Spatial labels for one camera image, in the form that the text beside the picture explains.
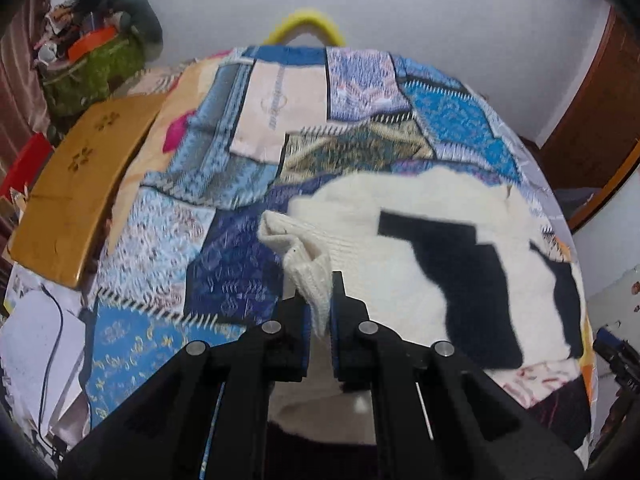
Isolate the grey plush toy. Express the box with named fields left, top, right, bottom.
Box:
left=100, top=0, right=164, bottom=62

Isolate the brown wooden door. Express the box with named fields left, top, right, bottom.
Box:
left=537, top=6, right=640, bottom=191

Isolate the green patterned storage bag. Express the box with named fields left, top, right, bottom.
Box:
left=41, top=36, right=144, bottom=118

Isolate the striped pink curtain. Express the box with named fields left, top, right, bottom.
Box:
left=1, top=0, right=51, bottom=171

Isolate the red box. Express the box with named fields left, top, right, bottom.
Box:
left=1, top=132, right=54, bottom=202

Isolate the cream and navy knit sweater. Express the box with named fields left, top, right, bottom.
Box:
left=257, top=167, right=587, bottom=444

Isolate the blue patchwork bedspread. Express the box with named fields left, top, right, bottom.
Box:
left=81, top=45, right=561, bottom=428

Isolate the black cable on papers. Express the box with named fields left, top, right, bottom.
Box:
left=37, top=284, right=66, bottom=453

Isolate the wooden lap desk board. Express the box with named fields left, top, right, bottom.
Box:
left=9, top=93, right=167, bottom=288

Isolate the yellow curved bed headboard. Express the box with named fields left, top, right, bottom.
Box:
left=262, top=8, right=346, bottom=47

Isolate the orange box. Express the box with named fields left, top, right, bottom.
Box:
left=67, top=26, right=117, bottom=63

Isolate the orange yellow blanket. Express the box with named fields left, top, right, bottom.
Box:
left=546, top=228, right=599, bottom=406

